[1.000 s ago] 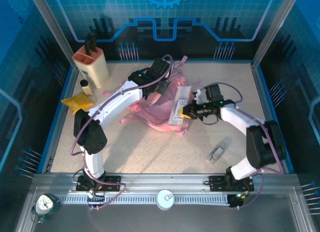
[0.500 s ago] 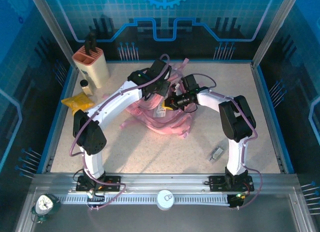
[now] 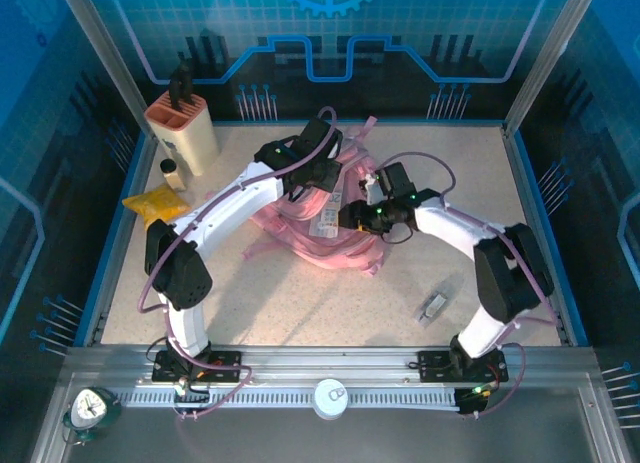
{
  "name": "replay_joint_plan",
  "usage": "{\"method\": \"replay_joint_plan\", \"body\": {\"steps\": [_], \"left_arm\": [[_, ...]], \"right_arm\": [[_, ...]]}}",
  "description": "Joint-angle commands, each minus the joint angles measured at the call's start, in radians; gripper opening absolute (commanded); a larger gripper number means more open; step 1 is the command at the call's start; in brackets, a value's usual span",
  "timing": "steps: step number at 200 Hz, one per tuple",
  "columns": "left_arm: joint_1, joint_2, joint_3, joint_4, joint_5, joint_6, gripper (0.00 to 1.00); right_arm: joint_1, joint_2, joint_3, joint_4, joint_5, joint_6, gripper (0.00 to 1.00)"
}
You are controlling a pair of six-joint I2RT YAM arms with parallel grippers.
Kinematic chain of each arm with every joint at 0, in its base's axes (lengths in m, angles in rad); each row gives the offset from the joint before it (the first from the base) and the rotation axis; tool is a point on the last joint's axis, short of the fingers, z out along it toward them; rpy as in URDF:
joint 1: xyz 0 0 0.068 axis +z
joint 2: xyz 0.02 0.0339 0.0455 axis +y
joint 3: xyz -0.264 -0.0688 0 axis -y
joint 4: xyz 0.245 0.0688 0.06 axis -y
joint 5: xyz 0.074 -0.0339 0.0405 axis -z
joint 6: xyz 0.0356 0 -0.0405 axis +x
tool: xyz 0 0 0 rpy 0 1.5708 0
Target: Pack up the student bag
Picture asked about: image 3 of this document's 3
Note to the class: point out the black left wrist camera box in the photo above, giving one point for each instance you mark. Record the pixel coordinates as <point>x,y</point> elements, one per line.
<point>320,135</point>

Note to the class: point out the beige orange knife block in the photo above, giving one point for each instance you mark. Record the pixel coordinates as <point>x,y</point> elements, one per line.
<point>190,138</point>

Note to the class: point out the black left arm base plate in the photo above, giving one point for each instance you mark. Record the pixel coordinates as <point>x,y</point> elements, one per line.
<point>225,365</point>

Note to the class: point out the pink student backpack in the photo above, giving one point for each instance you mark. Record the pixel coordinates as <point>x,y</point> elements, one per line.
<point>320,253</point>

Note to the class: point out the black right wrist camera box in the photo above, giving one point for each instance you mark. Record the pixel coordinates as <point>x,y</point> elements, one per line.
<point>397,178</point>

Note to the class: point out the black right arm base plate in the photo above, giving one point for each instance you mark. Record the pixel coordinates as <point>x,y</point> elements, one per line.
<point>432,365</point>

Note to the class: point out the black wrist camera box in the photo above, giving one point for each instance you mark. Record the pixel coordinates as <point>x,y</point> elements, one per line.
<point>320,135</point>
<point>397,178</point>

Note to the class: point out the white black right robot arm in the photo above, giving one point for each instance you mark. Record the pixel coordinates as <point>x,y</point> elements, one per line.
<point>510,278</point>

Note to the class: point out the aluminium mounting rail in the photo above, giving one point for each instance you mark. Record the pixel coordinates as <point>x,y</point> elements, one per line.
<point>325,363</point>

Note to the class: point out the small bottle black cap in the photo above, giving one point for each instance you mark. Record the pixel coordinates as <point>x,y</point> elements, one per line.
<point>174,178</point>

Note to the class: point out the small clear plastic box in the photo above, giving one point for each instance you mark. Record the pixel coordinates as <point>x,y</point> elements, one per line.
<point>432,308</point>

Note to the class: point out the green alarm clock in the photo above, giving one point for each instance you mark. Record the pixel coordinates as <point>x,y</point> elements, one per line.
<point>90,408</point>

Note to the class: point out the yellow snack bag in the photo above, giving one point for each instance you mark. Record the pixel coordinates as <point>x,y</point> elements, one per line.
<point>155,205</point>

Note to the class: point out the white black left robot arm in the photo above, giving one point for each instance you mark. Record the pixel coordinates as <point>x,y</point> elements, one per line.
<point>175,273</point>

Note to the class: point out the aluminium frame post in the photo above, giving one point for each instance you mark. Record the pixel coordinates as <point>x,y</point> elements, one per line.
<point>547,63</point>
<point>111,63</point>

